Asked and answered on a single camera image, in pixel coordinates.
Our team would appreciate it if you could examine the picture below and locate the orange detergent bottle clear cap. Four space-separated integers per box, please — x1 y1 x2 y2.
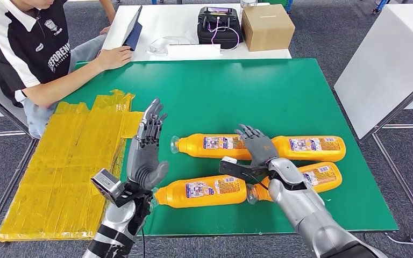
170 133 253 161
150 174 248 209
270 135 346 163
245 162 343 205

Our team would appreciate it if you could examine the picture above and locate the flat white box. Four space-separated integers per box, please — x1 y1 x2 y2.
166 44 222 61

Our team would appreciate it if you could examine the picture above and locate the white desk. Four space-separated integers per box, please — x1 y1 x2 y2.
101 3 293 62

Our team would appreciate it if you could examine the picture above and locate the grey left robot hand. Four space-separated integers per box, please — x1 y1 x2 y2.
126 98 170 191

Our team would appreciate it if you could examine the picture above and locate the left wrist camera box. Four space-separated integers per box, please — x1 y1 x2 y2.
90 168 125 205

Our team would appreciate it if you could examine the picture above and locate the clear plastic bag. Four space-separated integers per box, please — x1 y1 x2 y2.
146 35 197 56

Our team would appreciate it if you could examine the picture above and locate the yellow taped plastic sheet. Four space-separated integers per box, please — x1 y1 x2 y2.
0 89 145 243

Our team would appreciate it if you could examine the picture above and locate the white floor cable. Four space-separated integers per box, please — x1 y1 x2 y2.
384 201 413 246

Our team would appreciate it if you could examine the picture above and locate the white power adapter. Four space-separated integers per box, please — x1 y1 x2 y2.
148 38 169 55

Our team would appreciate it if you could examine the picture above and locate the brown cardboard box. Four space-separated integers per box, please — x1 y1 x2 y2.
241 4 296 53

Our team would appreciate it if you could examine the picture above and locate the white purple cable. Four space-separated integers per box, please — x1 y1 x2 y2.
206 16 241 52

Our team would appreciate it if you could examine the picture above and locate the black remote controller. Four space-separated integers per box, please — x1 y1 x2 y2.
196 6 243 51

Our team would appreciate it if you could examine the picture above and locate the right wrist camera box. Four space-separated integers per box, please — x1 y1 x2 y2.
219 156 264 183

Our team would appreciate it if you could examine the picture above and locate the person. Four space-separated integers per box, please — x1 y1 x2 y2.
0 0 133 140

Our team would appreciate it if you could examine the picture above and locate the tablet in dark blue case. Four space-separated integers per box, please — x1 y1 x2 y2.
122 5 144 52

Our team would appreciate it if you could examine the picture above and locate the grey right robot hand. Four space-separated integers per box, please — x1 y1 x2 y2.
234 124 279 168

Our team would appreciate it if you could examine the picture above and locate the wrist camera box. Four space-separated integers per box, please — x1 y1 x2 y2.
90 168 125 205
219 156 264 183

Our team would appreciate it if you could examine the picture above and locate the person's right hand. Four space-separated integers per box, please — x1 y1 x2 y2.
96 45 133 71

